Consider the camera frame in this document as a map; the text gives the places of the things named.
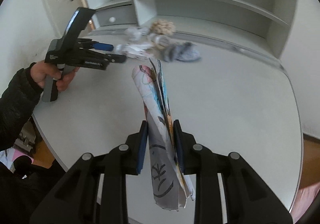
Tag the pink white printed cloth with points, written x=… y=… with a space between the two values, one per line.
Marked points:
x=7 y=157

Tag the light blue white snack packet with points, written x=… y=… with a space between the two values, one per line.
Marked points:
x=160 y=159

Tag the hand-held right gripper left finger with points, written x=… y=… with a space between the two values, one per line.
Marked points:
x=143 y=148

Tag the grey drawer white knob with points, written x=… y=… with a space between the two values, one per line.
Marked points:
x=122 y=15

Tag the beige bead bunch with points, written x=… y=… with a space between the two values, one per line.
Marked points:
x=162 y=27

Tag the person's black clothed legs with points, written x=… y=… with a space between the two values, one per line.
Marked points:
x=25 y=189

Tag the white grey crumpled wrapper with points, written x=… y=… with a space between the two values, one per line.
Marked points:
x=135 y=33

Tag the person's left forearm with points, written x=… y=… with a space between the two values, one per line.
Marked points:
x=15 y=103

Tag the grey metal rack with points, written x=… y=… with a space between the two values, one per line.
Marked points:
x=25 y=138

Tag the grey desk hutch shelf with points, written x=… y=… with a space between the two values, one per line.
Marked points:
x=212 y=11

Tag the white rolled wrapper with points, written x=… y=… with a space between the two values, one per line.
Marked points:
x=160 y=41

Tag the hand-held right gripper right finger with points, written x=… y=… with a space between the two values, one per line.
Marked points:
x=178 y=148

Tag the person's left hand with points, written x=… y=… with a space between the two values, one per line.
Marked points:
x=38 y=72

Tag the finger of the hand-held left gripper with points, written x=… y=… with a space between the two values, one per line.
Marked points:
x=103 y=46
x=116 y=58

